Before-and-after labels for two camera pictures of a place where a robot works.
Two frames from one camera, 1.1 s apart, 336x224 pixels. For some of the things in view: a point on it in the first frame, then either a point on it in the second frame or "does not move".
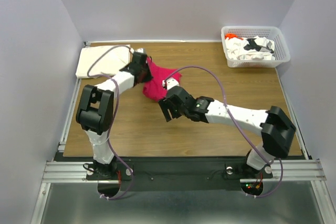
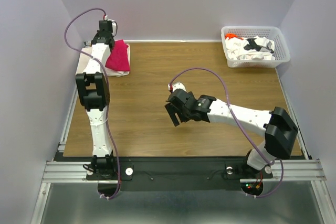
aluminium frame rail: x=73 y=171 does not move
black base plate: x=179 y=174 does not move
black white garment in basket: x=252 y=45 does not move
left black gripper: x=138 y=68 to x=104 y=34
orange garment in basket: x=230 y=35 does not move
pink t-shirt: x=154 y=89 to x=118 y=58
